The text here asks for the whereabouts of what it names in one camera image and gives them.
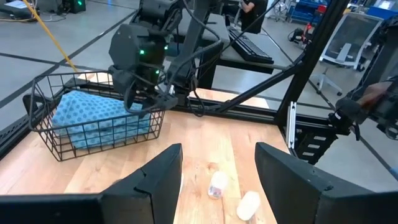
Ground silver aluminium bracket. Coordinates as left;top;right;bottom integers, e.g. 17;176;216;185
287;101;297;149

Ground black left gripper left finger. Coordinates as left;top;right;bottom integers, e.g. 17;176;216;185
0;143;183;224

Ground black wire basket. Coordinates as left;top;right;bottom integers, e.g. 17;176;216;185
22;70;166;162

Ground black mechanical device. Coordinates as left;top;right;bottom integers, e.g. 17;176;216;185
328;15;398;141

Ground computer tower with green lights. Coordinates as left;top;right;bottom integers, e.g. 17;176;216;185
62;0;87;14

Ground person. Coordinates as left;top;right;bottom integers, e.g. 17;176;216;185
239;0;269;34

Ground blue storage rack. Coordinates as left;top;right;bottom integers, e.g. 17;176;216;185
287;0;332;26

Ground white office chair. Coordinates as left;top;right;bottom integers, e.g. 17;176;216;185
310;12;384;96

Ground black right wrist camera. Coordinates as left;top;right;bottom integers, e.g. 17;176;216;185
155;92;180;111

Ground yellow cable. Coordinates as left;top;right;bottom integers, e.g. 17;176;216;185
23;0;78;73

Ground person's hand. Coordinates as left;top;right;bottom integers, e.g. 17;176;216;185
357;81;393;106

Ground black aluminium table frame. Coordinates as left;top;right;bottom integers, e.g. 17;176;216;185
0;0;351;166

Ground black keyboard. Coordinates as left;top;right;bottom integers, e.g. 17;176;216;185
228;27;275;65

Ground blue patterned pack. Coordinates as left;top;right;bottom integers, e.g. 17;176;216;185
51;90;152;150

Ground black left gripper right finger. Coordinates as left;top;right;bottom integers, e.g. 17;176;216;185
254;142;398;224

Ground grey desk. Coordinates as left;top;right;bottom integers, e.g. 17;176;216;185
174;12;293;75

